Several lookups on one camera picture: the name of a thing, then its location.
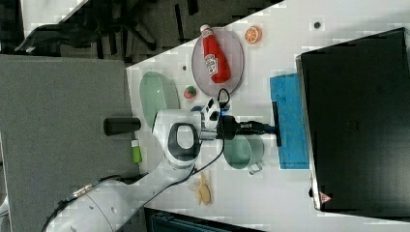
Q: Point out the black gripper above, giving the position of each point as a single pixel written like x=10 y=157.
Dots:
x=228 y=128

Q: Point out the blue glass oven door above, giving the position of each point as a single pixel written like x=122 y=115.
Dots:
x=288 y=116

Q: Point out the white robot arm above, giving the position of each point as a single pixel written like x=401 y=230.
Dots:
x=107 y=204

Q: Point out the black toaster oven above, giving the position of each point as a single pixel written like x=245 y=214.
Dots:
x=356 y=107

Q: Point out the green metal mug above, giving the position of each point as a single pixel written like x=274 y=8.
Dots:
x=245 y=151

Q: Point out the blue small bowl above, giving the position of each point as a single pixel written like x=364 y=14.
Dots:
x=197 y=108

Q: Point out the red toy strawberry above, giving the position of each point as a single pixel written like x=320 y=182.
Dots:
x=189 y=93

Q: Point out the red ketchup bottle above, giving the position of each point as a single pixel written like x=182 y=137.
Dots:
x=214 y=58

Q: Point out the pink round plate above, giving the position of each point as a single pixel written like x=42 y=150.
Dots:
x=232 y=49

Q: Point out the orange slice toy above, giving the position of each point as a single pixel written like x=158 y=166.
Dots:
x=253 y=35

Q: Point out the green perforated colander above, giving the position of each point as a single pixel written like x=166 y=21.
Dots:
x=157 y=92

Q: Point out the black office chair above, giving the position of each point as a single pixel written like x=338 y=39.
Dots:
x=80 y=23

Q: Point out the blue metal frame rail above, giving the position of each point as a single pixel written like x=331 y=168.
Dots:
x=162 y=221

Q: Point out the black cylinder post upper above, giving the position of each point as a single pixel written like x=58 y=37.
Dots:
x=114 y=126

